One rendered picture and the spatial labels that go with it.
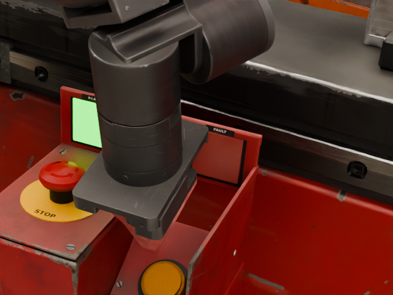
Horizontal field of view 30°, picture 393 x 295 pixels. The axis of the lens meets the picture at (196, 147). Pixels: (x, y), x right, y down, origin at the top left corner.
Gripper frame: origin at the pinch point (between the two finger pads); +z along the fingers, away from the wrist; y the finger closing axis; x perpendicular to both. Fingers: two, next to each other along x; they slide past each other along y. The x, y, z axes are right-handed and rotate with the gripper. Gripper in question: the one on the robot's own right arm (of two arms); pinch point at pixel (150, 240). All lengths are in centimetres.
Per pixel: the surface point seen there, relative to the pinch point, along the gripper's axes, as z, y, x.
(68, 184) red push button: -2.4, 1.1, 7.8
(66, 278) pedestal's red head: 0.6, -5.5, 4.7
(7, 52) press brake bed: 2.3, 20.3, 27.2
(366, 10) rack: 97, 195, 12
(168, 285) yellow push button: 5.5, 0.0, -1.4
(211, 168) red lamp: 0.7, 10.2, -1.4
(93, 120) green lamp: -0.9, 10.6, 10.7
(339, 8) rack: 100, 198, 22
